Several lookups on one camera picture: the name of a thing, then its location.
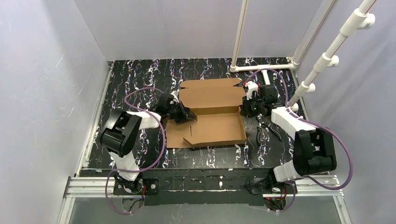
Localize white PVC camera pole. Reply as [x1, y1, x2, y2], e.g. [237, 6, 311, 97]
[288, 0, 376, 112]

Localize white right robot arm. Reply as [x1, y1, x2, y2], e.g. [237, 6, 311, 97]
[240, 81, 337, 185]

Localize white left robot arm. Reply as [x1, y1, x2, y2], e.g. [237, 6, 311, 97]
[99, 93, 196, 182]

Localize black handled pliers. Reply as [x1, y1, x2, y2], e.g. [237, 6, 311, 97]
[255, 117, 282, 147]

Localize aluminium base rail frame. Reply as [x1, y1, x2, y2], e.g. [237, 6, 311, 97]
[63, 168, 342, 206]

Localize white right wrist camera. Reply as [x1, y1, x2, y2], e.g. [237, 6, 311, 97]
[244, 81, 259, 100]

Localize brown cardboard box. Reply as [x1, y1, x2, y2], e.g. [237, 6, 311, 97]
[165, 78, 247, 148]

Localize white PVC pipe frame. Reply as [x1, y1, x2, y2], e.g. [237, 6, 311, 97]
[229, 0, 336, 84]

